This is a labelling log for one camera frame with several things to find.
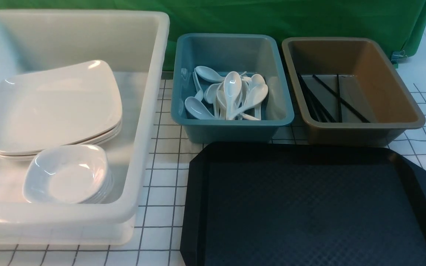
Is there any large white square plate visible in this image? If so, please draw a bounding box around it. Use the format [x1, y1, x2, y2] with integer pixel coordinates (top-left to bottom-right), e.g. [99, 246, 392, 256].
[0, 59, 123, 156]

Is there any white small bowl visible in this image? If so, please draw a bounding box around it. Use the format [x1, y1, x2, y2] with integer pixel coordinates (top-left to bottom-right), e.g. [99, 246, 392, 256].
[92, 176, 114, 204]
[23, 144, 111, 204]
[83, 168, 114, 204]

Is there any lower white plate in bin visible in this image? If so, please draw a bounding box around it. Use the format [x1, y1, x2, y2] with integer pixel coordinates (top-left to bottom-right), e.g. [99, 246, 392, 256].
[0, 124, 122, 161]

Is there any white plate in bin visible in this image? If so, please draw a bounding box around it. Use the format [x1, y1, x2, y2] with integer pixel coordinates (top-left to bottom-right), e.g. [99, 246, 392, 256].
[0, 124, 122, 161]
[0, 121, 123, 159]

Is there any top white plate in bin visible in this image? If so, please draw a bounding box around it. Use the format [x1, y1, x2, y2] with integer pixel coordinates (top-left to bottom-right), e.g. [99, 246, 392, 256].
[0, 121, 123, 159]

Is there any white spoon centre left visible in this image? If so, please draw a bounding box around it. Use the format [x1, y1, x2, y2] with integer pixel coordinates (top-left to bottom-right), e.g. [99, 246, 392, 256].
[185, 96, 217, 120]

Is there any white spoon left edge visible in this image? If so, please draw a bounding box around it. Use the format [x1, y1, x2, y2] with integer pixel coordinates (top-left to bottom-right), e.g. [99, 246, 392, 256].
[192, 70, 203, 102]

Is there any white spoon right long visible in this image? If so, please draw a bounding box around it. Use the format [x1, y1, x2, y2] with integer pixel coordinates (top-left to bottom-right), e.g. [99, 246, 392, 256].
[224, 84, 269, 120]

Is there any white spoon top of pile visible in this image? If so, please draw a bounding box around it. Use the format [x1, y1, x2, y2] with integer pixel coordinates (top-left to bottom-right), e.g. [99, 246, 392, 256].
[195, 66, 225, 83]

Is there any black serving tray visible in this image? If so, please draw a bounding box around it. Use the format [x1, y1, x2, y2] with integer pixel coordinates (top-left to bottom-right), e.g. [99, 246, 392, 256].
[179, 143, 426, 266]

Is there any teal plastic bin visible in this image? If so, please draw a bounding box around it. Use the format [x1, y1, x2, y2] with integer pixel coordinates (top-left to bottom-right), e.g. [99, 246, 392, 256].
[171, 33, 295, 144]

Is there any black chopstick long diagonal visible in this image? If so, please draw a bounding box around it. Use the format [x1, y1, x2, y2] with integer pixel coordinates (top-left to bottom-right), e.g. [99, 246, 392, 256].
[312, 74, 370, 123]

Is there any large white plastic bin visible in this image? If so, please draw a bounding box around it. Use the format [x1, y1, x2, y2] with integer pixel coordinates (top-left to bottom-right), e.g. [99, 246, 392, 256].
[0, 10, 170, 249]

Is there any white small bowl in bin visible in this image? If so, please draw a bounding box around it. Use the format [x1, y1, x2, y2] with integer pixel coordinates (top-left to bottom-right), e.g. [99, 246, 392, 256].
[92, 176, 114, 204]

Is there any brown plastic bin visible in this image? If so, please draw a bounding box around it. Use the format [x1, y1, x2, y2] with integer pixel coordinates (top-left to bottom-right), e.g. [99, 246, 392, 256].
[282, 37, 426, 147]

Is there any metal binder clip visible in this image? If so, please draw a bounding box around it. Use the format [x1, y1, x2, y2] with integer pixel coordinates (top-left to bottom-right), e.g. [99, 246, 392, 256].
[389, 50, 408, 64]

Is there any green backdrop cloth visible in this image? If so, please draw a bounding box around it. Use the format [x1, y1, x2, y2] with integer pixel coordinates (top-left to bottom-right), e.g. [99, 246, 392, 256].
[0, 0, 426, 71]

